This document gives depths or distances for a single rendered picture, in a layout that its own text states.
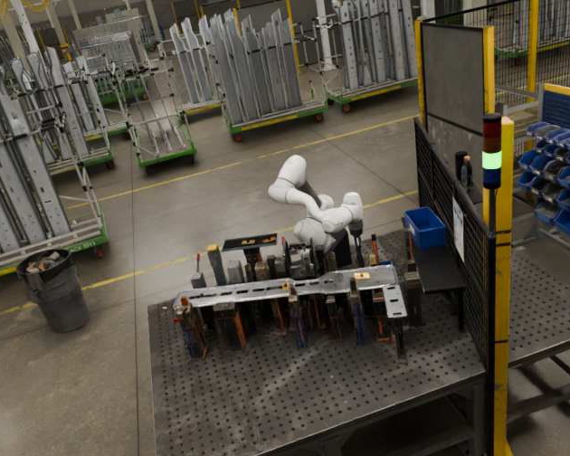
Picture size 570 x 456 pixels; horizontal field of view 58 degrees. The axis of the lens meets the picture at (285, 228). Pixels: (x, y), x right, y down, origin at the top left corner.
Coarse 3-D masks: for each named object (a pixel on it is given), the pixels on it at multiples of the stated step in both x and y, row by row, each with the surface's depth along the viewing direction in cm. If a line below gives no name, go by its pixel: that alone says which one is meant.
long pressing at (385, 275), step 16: (336, 272) 315; (352, 272) 311; (368, 272) 308; (384, 272) 305; (208, 288) 325; (224, 288) 322; (240, 288) 319; (256, 288) 315; (304, 288) 306; (320, 288) 303; (336, 288) 300; (368, 288) 295; (176, 304) 315; (192, 304) 312; (208, 304) 310
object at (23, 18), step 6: (12, 0) 1115; (18, 0) 1156; (18, 6) 1161; (18, 12) 1148; (24, 12) 1180; (24, 18) 1172; (24, 24) 1178; (24, 30) 1182; (30, 30) 1185; (30, 36) 1190; (30, 42) 1195; (36, 48) 1203; (42, 60) 1217; (48, 78) 1235; (54, 96) 1254; (60, 108) 1268
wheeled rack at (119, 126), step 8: (96, 56) 1116; (104, 56) 1122; (96, 72) 1074; (120, 112) 1174; (120, 120) 1174; (96, 128) 1139; (112, 128) 1105; (120, 128) 1102; (88, 136) 1094; (96, 136) 1089; (128, 136) 1118; (40, 144) 1078; (72, 144) 1079
